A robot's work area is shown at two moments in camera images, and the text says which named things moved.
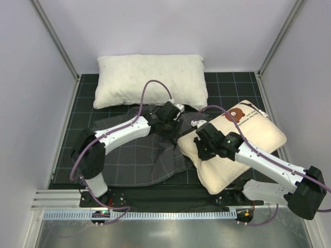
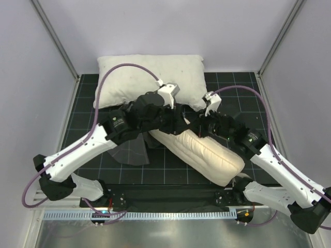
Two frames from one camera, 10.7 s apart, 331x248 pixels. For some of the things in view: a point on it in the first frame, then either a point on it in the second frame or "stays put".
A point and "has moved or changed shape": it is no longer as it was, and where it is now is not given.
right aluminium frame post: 297,8 stays put
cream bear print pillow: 252,126 has moved or changed shape
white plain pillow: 120,80 stays put
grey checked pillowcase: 155,160 has moved or changed shape
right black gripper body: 203,149 → 202,122
